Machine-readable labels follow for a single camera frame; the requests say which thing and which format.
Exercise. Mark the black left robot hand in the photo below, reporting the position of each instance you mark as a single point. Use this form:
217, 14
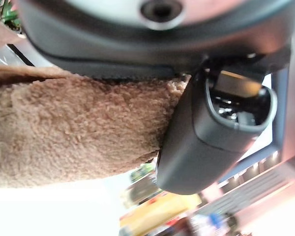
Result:
127, 46

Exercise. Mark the brown fluffy cloth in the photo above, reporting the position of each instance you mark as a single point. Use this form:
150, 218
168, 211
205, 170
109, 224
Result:
76, 127

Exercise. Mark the green plant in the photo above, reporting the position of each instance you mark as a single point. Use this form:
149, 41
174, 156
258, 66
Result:
8, 14

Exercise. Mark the green and white packet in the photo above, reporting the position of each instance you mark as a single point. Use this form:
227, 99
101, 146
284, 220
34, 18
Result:
142, 171

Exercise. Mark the yellow box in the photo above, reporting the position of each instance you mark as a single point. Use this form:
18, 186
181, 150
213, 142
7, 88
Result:
159, 211

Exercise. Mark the blue and white packet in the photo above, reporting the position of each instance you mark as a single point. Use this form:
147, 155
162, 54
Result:
209, 222

